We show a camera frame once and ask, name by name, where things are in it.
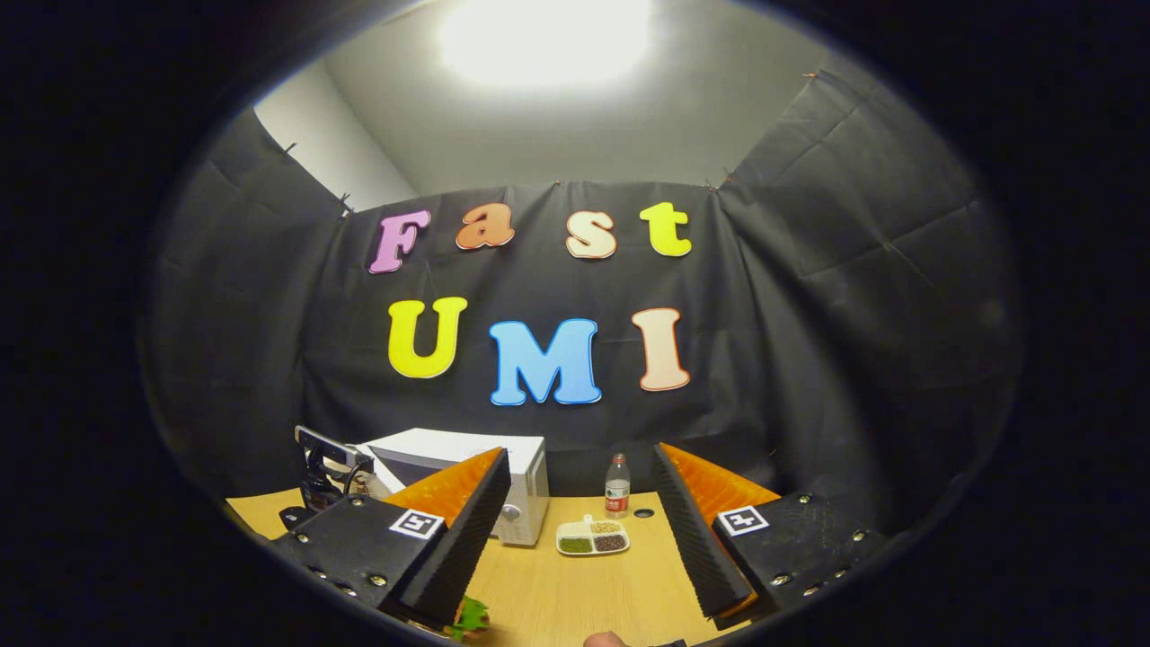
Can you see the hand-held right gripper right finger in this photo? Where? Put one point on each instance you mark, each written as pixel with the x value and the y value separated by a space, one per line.
pixel 692 539

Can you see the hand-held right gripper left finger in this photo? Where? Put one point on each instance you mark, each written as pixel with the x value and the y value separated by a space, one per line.
pixel 467 539

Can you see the white microwave oven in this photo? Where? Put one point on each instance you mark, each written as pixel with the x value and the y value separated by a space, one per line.
pixel 528 476

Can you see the clear red label water bottle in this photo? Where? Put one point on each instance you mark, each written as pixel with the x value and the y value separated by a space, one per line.
pixel 617 492

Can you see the white divided dish of beans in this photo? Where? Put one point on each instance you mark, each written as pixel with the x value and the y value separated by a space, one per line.
pixel 591 537

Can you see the black backdrop cloth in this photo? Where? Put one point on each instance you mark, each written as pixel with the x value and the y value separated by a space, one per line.
pixel 809 359

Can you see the large ceiling light panel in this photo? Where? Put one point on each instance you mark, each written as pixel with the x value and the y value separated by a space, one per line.
pixel 544 40

